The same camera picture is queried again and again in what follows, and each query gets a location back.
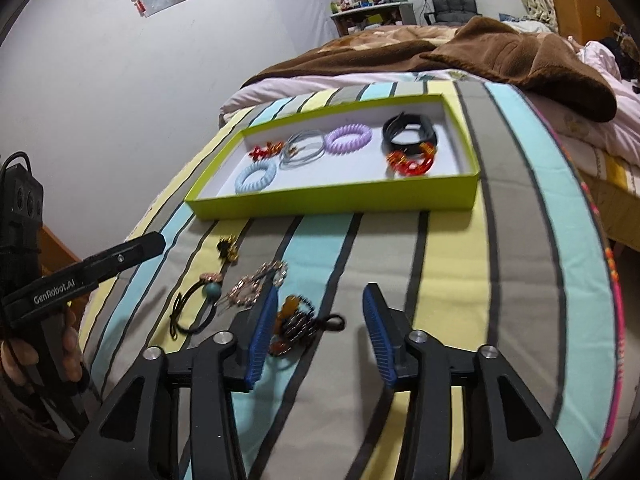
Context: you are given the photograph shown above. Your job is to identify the striped bedsheet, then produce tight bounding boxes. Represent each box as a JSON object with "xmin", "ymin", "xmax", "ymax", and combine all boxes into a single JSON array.
[{"xmin": 77, "ymin": 80, "xmax": 626, "ymax": 480}]

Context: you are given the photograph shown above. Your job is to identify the white desk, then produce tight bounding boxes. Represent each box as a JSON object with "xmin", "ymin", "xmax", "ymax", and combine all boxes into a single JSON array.
[{"xmin": 330, "ymin": 1, "xmax": 416, "ymax": 36}]

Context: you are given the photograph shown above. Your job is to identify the purple spiral hair tie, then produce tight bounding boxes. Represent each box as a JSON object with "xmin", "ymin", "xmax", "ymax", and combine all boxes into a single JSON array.
[{"xmin": 324, "ymin": 124, "xmax": 373, "ymax": 157}]

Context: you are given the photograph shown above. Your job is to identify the black smart band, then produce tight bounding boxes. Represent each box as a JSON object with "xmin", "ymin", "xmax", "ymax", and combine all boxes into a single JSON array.
[{"xmin": 382, "ymin": 111, "xmax": 440, "ymax": 157}]

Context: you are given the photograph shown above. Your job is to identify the wooden bed frame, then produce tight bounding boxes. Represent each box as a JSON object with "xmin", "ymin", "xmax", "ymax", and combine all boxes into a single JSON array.
[{"xmin": 37, "ymin": 222, "xmax": 83, "ymax": 278}]

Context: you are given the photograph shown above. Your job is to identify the orange red bead bracelet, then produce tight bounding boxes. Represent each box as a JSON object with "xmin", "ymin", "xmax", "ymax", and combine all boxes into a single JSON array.
[{"xmin": 386, "ymin": 142, "xmax": 436, "ymax": 178}]

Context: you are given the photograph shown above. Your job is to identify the small dark flower clip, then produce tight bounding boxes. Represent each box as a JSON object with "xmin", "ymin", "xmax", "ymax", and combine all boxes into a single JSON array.
[{"xmin": 216, "ymin": 236, "xmax": 241, "ymax": 263}]

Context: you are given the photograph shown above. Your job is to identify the light blue spiral hair tie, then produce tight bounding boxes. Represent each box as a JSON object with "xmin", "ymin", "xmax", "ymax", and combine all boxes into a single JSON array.
[{"xmin": 235, "ymin": 160, "xmax": 277, "ymax": 194}]

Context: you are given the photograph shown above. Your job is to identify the green cardboard box tray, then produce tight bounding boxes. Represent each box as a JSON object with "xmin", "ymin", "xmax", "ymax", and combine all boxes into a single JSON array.
[{"xmin": 184, "ymin": 92, "xmax": 482, "ymax": 221}]

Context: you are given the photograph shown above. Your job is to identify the black hair tie flower charm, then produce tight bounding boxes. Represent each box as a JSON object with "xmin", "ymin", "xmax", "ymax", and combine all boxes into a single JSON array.
[{"xmin": 170, "ymin": 271, "xmax": 236, "ymax": 337}]

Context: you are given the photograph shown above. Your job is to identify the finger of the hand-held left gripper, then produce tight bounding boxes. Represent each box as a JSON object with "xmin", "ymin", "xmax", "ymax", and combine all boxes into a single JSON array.
[{"xmin": 80, "ymin": 231, "xmax": 167, "ymax": 287}]

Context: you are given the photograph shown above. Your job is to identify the gold rhinestone hair clip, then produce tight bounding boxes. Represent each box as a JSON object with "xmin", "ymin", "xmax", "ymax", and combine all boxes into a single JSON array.
[{"xmin": 217, "ymin": 260, "xmax": 290, "ymax": 308}]

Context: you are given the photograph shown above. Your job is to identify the black chair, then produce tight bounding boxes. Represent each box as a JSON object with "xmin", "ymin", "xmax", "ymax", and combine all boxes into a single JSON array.
[{"xmin": 429, "ymin": 0, "xmax": 482, "ymax": 26}]

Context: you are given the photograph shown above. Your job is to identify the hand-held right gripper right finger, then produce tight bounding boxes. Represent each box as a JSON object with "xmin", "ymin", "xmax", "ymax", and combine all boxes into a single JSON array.
[{"xmin": 362, "ymin": 282, "xmax": 583, "ymax": 480}]

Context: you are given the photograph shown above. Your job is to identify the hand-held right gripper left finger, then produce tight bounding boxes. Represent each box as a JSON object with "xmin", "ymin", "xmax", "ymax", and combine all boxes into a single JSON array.
[{"xmin": 60, "ymin": 284, "xmax": 281, "ymax": 480}]

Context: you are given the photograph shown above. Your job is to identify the red knot hair clip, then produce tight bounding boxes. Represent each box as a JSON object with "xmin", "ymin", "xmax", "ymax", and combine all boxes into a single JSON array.
[{"xmin": 248, "ymin": 141, "xmax": 285, "ymax": 161}]

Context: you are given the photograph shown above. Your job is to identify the yellow bed sheet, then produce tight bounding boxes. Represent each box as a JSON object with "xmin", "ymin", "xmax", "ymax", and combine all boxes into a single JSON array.
[{"xmin": 585, "ymin": 155, "xmax": 640, "ymax": 256}]

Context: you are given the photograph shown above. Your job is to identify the brown fleece blanket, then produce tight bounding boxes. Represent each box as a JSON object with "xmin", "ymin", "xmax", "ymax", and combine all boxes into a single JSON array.
[{"xmin": 240, "ymin": 15, "xmax": 618, "ymax": 123}]

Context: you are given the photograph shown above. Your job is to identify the grey hair ties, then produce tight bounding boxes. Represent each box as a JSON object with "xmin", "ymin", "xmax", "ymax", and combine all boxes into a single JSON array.
[{"xmin": 278, "ymin": 129, "xmax": 331, "ymax": 172}]

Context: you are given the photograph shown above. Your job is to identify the person's left hand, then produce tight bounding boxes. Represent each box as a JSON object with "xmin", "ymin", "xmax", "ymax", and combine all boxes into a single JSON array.
[{"xmin": 0, "ymin": 308, "xmax": 85, "ymax": 390}]

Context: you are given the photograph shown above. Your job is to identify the dark bead bracelet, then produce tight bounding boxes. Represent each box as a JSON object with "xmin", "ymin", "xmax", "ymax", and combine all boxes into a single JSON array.
[{"xmin": 267, "ymin": 295, "xmax": 347, "ymax": 357}]

